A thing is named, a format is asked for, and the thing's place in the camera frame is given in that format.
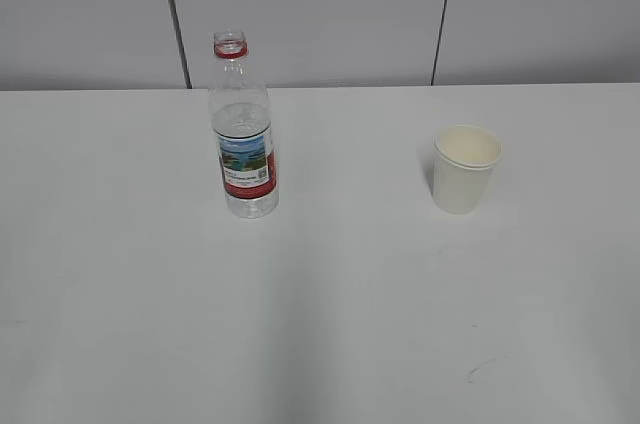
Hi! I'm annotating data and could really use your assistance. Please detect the clear plastic water bottle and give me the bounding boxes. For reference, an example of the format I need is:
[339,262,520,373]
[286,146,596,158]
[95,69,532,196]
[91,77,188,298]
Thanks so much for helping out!
[208,30,279,219]

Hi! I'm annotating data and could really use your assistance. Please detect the white paper cup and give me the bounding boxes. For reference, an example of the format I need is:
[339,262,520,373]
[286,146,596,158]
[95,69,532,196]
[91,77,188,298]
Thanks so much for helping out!
[432,124,502,215]

